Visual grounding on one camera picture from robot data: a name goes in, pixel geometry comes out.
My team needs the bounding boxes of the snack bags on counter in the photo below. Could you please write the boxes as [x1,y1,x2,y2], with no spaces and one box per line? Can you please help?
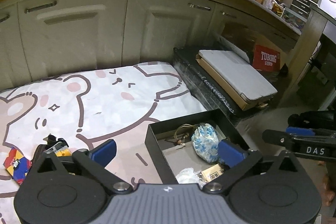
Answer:
[262,0,285,17]

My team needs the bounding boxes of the white cabinet row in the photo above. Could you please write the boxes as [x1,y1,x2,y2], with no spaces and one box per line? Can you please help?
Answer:
[1,0,298,89]

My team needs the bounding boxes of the bear print bed sheet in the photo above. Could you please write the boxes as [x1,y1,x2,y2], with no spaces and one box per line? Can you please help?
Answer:
[0,61,208,224]

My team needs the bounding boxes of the red yellow blue card box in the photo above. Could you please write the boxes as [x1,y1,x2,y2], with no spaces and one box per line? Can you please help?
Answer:
[3,147,32,185]

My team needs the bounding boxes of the yellow headlamp with striped strap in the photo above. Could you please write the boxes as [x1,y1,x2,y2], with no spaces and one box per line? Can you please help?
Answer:
[31,134,72,164]

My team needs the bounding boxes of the white crumpled plastic bag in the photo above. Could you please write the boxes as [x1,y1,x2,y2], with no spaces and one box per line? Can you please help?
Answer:
[175,168,205,186]

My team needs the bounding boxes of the white foam board carton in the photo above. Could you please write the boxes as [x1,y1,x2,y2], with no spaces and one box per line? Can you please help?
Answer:
[196,50,277,111]

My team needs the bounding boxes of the brown cord bracelet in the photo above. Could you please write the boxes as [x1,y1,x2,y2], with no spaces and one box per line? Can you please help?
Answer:
[165,123,200,150]

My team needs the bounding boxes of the blue white floral pouch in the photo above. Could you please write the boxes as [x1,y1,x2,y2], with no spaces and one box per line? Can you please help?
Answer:
[191,123,219,163]

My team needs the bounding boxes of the black open storage box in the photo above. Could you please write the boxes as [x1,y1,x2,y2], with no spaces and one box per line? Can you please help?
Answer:
[145,109,249,184]

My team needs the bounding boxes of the black wrapped flat case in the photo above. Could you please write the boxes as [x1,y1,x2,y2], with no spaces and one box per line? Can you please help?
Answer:
[172,47,279,122]

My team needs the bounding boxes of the cabinet handle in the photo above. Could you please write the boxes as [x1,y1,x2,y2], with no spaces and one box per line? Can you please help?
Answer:
[188,3,211,11]
[0,14,10,23]
[24,1,58,14]
[221,11,237,18]

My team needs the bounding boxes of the red Tuborg box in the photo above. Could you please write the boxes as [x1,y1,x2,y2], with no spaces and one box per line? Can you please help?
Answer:
[252,44,281,72]

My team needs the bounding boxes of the small brown printed box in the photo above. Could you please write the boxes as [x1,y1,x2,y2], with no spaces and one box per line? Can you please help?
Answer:
[201,164,224,183]

